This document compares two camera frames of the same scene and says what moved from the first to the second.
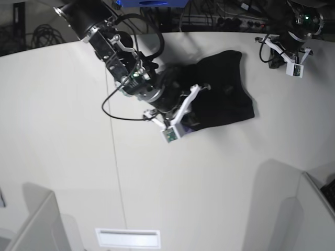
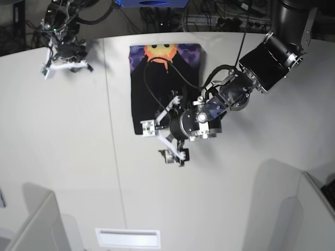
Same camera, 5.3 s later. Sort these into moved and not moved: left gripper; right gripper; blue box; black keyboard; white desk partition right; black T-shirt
Moved: right gripper; black T-shirt; left gripper
Not moved: black keyboard; white desk partition right; blue box
